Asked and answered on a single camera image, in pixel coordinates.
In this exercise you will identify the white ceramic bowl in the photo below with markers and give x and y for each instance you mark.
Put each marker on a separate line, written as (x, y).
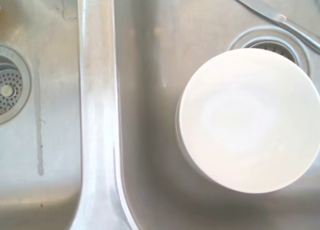
(250, 120)

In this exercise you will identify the perforated metal drain strainer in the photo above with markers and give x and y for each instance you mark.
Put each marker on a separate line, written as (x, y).
(15, 77)

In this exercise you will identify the silver butter knife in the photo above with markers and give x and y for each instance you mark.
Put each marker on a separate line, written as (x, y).
(272, 14)

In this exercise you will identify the stainless steel double sink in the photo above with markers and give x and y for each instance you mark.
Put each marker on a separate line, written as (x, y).
(97, 90)

